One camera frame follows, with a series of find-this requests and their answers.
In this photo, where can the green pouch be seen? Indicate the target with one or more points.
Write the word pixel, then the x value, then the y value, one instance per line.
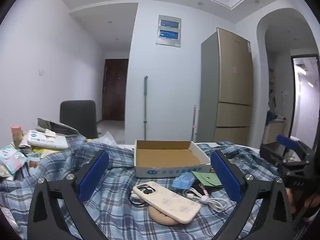
pixel 207 178

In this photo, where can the clear plastic bag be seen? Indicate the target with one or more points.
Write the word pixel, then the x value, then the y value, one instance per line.
pixel 106 138

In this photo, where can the yellow sticky notes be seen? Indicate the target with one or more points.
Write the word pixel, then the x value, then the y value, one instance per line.
pixel 43 153

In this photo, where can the light blue plastic item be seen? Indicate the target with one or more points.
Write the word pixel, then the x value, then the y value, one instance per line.
pixel 183 182

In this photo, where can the grey electrical panel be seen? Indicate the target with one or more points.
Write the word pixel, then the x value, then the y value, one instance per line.
pixel 168 31

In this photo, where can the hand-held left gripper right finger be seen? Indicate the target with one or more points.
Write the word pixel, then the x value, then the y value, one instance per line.
pixel 226 177

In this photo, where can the pink capped bottle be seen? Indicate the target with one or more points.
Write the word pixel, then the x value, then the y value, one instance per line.
pixel 17 133

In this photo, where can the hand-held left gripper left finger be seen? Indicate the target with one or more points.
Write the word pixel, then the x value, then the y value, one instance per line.
pixel 93 175

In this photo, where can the blue plaid blanket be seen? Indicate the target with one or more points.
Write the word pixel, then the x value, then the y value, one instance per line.
pixel 120 212

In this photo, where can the beige round slotted disc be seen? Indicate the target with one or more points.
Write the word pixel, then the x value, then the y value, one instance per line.
pixel 157 215

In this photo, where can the person's right hand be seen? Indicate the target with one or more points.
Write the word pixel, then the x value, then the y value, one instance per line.
pixel 308 203

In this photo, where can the blue cloth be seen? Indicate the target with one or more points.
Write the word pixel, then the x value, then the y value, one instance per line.
pixel 271 117

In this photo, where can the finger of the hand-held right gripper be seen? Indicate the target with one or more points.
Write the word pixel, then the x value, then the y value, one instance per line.
pixel 283 140
pixel 271 153

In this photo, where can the shallow cardboard box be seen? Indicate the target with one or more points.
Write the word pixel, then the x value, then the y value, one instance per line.
pixel 165 156

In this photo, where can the black chair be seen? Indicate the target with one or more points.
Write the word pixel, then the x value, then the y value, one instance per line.
pixel 78 115

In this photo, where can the white tissue pack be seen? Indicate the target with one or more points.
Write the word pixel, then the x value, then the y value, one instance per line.
pixel 47 141

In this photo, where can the grey folded bag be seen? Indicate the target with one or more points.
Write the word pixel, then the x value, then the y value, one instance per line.
pixel 56 126

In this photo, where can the cream floral phone case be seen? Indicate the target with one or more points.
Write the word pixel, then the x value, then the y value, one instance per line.
pixel 170 202

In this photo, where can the gold refrigerator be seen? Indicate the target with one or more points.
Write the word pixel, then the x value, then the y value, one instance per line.
pixel 230 85

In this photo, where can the dark small item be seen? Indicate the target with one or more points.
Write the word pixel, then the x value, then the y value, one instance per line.
pixel 201 187

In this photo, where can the light wooden cabinet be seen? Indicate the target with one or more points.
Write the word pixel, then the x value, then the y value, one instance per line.
pixel 273 132

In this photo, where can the dark wooden door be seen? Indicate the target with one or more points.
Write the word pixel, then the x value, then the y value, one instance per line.
pixel 115 90

